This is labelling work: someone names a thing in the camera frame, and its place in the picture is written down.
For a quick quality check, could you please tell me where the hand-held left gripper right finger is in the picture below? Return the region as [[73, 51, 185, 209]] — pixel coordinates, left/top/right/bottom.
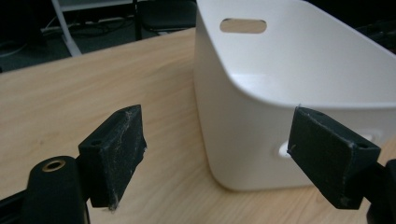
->
[[286, 105, 382, 210]]

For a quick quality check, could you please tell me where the white plastic storage bin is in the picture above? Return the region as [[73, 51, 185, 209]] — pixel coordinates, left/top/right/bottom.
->
[[192, 0, 396, 191]]

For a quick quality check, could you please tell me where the white metal desk frame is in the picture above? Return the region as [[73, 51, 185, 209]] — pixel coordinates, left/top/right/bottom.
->
[[50, 0, 135, 58]]

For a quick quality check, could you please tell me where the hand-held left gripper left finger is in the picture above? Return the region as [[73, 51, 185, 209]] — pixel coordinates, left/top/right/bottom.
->
[[77, 104, 148, 212]]

